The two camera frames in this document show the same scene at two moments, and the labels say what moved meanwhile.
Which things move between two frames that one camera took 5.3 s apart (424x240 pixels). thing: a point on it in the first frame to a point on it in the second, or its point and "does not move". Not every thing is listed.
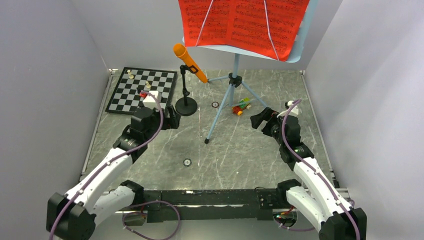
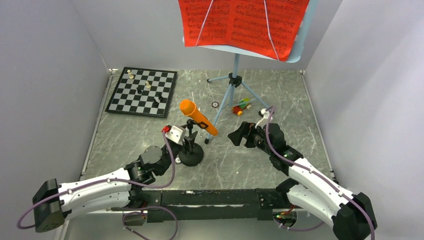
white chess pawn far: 131,76 does not move
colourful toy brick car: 238,109 does not move
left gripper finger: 173,121 to 189,141
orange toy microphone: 180,51 to 188,107
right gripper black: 266,115 to 246,130
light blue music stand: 235,80 does not move
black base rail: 212,205 does not move
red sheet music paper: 271,28 does not move
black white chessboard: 125,99 does not move
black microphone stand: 186,106 to 193,158
